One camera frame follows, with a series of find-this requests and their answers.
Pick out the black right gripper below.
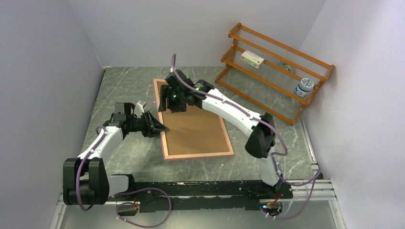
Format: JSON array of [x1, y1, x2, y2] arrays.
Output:
[[159, 84, 187, 112]]

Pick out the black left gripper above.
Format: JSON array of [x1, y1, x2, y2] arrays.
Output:
[[127, 110, 168, 137]]

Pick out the brown cardboard backing board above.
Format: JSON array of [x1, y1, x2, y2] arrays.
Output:
[[156, 81, 232, 156]]

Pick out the pink wooden photo frame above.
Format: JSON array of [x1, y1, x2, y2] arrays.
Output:
[[153, 78, 235, 161]]

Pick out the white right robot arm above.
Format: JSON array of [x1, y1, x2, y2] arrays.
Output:
[[159, 68, 281, 198]]

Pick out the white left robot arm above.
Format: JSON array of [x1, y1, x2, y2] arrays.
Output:
[[63, 101, 169, 211]]

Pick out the white green small box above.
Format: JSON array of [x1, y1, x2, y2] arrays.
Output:
[[241, 50, 265, 69]]

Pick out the orange wooden shelf rack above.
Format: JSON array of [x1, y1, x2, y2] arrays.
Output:
[[215, 22, 335, 125]]

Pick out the blue white round jar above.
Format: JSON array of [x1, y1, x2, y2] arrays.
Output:
[[295, 78, 315, 98]]

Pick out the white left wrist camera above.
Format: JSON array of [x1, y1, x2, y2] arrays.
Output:
[[133, 100, 147, 117]]

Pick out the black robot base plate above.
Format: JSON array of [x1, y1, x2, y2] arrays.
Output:
[[107, 180, 293, 213]]

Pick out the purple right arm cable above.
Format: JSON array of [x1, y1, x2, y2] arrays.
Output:
[[171, 53, 322, 221]]

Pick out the aluminium rail frame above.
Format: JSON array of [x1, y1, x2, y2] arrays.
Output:
[[49, 117, 345, 229]]

